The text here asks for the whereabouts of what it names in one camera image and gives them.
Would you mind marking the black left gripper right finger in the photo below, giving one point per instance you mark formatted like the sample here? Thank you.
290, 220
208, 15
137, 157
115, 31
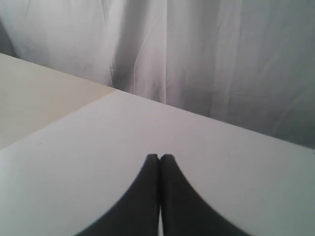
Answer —
183, 211

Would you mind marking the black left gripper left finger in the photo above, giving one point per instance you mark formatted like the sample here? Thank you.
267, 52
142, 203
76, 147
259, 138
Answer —
136, 213

